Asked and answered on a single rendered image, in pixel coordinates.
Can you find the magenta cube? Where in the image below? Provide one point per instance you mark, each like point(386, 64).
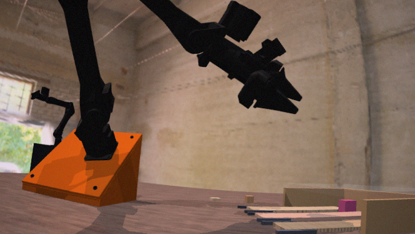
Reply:
point(347, 205)

